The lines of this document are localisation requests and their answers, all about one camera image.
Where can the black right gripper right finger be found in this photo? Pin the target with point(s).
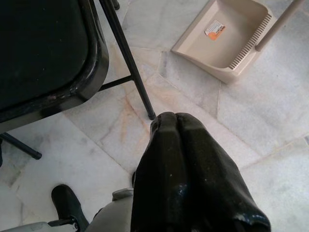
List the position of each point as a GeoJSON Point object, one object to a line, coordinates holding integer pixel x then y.
{"type": "Point", "coordinates": [217, 181]}

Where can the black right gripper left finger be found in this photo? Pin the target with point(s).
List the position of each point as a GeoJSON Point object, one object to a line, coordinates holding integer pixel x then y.
{"type": "Point", "coordinates": [157, 181]}

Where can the robot grey leg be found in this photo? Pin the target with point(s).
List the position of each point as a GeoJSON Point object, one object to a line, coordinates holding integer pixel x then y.
{"type": "Point", "coordinates": [108, 212]}

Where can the robot black foot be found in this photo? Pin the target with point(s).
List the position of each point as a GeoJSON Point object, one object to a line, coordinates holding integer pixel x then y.
{"type": "Point", "coordinates": [67, 203]}

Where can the black folding chair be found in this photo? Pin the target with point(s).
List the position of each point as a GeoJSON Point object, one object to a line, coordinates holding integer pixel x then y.
{"type": "Point", "coordinates": [43, 48]}

